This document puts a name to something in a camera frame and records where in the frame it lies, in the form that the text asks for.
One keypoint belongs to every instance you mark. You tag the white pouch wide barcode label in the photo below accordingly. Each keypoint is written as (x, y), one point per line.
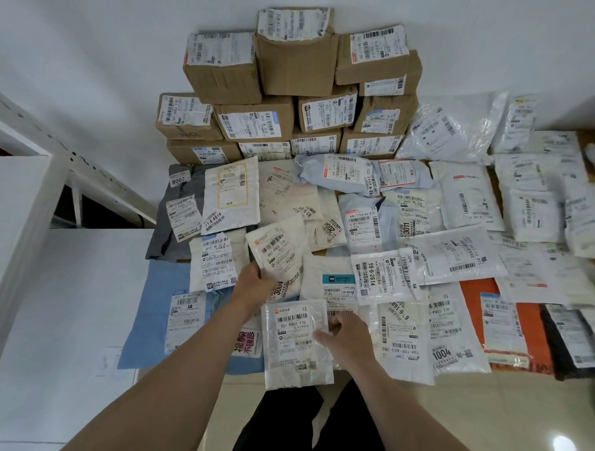
(216, 260)

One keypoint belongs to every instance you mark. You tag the small clear pouch yellow logo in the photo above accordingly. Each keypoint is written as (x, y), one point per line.
(513, 123)

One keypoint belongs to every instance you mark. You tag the person's right forearm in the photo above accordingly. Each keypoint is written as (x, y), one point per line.
(404, 409)

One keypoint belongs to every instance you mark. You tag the tall brown box double label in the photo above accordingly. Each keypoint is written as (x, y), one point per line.
(265, 151)

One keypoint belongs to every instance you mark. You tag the black bubble mailer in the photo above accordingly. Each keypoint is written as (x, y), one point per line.
(551, 353)

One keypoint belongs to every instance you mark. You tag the glossy white pouch small label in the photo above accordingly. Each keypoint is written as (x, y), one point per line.
(527, 172)

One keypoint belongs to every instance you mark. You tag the person's right hand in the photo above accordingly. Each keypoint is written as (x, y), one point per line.
(348, 344)

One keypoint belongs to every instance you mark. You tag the small white pouch square label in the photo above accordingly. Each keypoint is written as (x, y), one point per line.
(418, 213)

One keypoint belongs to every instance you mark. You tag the person's black trousers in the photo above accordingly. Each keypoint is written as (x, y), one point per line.
(279, 418)

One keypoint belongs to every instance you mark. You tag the white metal shelf rack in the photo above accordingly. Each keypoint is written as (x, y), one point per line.
(42, 255)

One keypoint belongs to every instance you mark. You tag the cream mailer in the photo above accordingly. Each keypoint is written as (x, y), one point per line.
(283, 186)

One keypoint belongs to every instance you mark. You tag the grey poly mailer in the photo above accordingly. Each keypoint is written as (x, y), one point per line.
(160, 241)

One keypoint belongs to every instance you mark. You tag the white pouch bold black print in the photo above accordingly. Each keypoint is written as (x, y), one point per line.
(383, 276)

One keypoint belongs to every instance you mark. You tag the person's left forearm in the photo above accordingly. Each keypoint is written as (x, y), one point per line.
(162, 385)

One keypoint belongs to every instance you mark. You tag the white bubble packet barcode label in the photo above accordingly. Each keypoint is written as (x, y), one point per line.
(455, 255)

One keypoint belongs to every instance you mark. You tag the white pouch long label strip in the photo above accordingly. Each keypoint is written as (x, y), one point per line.
(458, 330)

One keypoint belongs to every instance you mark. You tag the white pouch yellow logo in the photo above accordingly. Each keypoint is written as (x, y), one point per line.
(581, 223)

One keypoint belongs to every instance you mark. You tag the person's left hand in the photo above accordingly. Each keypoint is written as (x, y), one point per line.
(253, 292)

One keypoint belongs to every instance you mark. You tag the light blue-grey soft parcel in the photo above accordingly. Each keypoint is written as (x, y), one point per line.
(339, 174)

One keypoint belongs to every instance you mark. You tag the blue plastic mailer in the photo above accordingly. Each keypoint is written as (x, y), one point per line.
(246, 365)

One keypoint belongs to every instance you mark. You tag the large white pouch orange logo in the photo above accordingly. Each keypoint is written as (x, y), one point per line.
(279, 246)

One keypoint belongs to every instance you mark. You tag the puffy clear white parcel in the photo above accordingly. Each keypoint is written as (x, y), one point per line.
(446, 127)

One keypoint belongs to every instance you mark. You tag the brown box large label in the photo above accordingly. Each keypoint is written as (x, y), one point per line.
(186, 114)

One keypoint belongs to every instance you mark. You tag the smooth light blue mailer package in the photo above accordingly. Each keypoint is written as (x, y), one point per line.
(148, 325)

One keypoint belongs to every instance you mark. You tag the white mailer red square logo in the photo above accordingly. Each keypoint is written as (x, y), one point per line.
(467, 195)

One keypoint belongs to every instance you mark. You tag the wooden table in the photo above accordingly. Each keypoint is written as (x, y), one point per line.
(496, 186)

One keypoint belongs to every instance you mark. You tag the orange mailer envelope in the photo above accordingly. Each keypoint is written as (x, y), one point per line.
(534, 334)

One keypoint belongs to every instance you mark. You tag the INS BAHA cardboard box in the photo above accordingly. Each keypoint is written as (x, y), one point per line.
(181, 152)

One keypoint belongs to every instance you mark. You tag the stack of cardboard boxes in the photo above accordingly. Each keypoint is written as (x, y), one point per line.
(297, 69)

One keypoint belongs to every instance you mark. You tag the white padded packet red strip label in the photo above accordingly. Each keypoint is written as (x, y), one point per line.
(525, 274)

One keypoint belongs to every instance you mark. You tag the white printed label sticker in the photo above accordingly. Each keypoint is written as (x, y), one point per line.
(109, 361)

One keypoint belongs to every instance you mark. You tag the white pouch yellow framed label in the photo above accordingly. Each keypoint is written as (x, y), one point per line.
(230, 195)

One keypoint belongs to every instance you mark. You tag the brown box white barcode label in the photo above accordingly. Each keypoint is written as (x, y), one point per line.
(372, 51)

